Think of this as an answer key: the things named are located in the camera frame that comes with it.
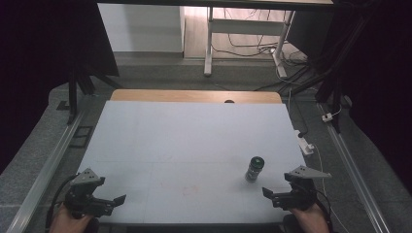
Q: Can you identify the white cable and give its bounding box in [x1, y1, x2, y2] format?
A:
[311, 143, 353, 233]

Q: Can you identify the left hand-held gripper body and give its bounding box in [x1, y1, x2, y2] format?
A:
[63, 167, 115, 219]

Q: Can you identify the bundle of black floor cables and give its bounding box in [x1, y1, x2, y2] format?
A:
[210, 8, 325, 139]

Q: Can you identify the wooden table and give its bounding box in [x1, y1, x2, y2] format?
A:
[110, 88, 284, 105]

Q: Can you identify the aluminium rail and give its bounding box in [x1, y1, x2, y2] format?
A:
[6, 108, 86, 233]
[317, 102, 392, 233]

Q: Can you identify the white metal desk frame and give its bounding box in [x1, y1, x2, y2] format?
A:
[203, 6, 296, 79]

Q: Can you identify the black curtain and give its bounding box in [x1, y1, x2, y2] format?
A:
[286, 0, 412, 195]
[0, 0, 120, 176]

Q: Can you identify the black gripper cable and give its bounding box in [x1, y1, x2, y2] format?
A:
[304, 185, 335, 233]
[45, 174, 81, 231]

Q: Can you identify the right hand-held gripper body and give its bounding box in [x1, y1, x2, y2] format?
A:
[271, 165, 333, 212]

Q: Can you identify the person's right hand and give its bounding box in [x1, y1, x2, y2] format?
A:
[289, 203, 330, 233]

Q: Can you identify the black metal stand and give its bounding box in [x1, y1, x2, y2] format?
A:
[56, 66, 124, 126]

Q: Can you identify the white power strip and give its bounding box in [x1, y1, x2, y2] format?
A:
[293, 129, 316, 156]

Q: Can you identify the person's left hand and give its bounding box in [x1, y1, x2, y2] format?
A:
[48, 203, 95, 233]

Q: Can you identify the white table mat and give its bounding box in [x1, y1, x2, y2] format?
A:
[77, 100, 307, 225]

